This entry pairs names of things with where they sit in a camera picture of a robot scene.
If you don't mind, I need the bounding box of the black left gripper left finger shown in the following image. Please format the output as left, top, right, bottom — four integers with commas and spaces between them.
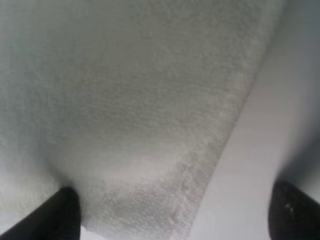
0, 187, 82, 240

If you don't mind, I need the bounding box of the white towel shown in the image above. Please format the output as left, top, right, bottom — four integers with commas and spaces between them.
0, 0, 286, 240

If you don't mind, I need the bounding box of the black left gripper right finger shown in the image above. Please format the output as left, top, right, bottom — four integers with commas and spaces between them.
268, 181, 320, 240

